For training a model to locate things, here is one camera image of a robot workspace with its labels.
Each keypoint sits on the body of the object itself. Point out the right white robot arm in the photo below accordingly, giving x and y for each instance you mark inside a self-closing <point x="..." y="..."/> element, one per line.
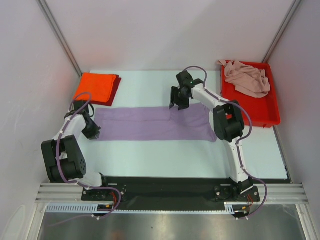
<point x="226" y="121"/>

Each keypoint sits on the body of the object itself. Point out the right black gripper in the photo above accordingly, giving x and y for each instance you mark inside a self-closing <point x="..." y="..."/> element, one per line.
<point x="180" y="97"/>

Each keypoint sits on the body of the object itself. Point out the right aluminium corner post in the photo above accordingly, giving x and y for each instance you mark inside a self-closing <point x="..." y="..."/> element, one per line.
<point x="293" y="9"/>

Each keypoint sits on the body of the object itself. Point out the red plastic bin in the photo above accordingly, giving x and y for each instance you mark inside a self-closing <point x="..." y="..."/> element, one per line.
<point x="263" y="112"/>

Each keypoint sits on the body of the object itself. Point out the white slotted cable duct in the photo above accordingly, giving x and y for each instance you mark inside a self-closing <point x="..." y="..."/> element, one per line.
<point x="105" y="208"/>

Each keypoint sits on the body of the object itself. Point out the purple t-shirt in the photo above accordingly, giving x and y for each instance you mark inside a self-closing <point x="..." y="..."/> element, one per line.
<point x="155" y="124"/>

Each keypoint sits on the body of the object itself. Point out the crumpled pink t-shirt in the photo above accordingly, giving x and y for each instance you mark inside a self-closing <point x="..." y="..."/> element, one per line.
<point x="246" y="79"/>

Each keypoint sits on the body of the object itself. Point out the aluminium frame rail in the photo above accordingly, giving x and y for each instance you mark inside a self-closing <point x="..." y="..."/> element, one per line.
<point x="277" y="194"/>

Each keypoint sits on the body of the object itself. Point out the folded orange t-shirt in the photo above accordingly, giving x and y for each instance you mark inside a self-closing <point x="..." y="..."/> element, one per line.
<point x="93" y="87"/>

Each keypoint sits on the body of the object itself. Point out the left aluminium corner post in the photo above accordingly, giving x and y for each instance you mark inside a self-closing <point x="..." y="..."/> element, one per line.
<point x="49" y="16"/>

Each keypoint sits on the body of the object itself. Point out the folded dark red t-shirt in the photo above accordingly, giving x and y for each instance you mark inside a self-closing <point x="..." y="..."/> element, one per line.
<point x="115" y="92"/>

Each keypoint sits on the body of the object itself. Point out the aluminium corner post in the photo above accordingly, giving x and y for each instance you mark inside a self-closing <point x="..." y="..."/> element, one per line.
<point x="49" y="16"/>
<point x="293" y="9"/>

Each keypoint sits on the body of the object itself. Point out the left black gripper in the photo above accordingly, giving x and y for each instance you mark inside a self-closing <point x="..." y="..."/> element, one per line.
<point x="91" y="135"/>

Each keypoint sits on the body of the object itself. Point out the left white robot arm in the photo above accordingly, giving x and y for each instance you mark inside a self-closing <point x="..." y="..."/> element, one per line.
<point x="63" y="158"/>

